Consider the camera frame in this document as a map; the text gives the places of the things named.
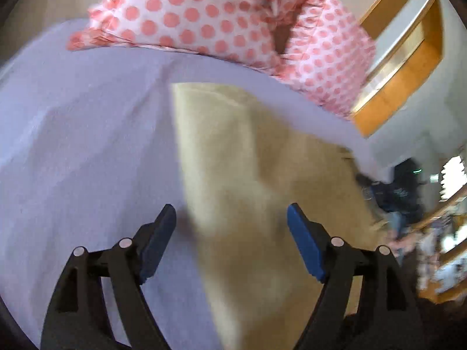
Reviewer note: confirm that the khaki pants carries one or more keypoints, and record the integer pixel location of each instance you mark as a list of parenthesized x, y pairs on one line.
[(241, 167)]

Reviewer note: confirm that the right pink polka-dot pillow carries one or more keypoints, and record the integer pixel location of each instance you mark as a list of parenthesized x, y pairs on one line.
[(327, 56)]

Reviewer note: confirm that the lavender bed sheet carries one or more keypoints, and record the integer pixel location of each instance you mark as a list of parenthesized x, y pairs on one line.
[(88, 151)]

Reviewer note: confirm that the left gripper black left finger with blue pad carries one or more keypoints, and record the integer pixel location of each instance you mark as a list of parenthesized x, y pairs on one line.
[(77, 317)]

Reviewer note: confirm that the pink polka-dot pillow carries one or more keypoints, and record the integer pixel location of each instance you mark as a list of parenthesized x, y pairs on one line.
[(235, 30), (327, 56)]

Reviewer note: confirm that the left pink polka-dot pillow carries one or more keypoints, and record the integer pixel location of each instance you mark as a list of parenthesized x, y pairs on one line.
[(235, 30)]

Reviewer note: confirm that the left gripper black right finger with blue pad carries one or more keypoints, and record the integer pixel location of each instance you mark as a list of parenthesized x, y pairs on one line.
[(364, 303)]

